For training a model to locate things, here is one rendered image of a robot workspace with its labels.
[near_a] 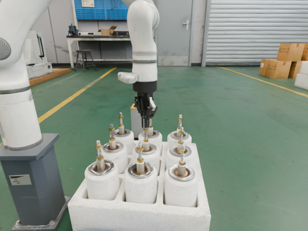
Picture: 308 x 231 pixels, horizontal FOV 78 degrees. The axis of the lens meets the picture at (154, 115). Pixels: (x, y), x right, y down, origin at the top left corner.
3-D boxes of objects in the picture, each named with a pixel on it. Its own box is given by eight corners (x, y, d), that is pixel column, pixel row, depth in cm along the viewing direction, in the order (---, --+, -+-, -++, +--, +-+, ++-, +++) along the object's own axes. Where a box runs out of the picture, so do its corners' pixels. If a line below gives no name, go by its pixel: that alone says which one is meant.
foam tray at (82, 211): (76, 249, 59) (66, 204, 53) (113, 171, 95) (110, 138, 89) (204, 262, 55) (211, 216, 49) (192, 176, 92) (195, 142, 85)
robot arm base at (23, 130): (0, 151, 56) (-18, 94, 50) (20, 136, 65) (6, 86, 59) (32, 150, 56) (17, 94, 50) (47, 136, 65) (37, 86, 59)
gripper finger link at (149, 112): (149, 104, 55) (143, 114, 60) (151, 110, 54) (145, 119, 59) (157, 103, 56) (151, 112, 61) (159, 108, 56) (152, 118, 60)
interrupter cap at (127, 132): (134, 132, 80) (134, 130, 80) (122, 139, 74) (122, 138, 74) (121, 128, 84) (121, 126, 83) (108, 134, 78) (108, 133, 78)
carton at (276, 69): (287, 78, 345) (291, 61, 334) (274, 78, 345) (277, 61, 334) (277, 76, 373) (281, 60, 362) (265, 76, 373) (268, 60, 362)
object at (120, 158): (101, 198, 69) (96, 155, 63) (106, 180, 78) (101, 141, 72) (128, 197, 70) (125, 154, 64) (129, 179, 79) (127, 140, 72)
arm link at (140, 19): (149, 63, 50) (159, 61, 58) (149, -3, 45) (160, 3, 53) (125, 63, 53) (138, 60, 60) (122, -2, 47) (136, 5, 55)
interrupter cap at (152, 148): (137, 157, 62) (137, 155, 62) (133, 145, 69) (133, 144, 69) (159, 153, 64) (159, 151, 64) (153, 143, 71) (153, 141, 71)
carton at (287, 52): (300, 61, 335) (305, 43, 324) (287, 61, 334) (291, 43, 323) (288, 60, 363) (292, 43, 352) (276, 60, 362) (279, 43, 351)
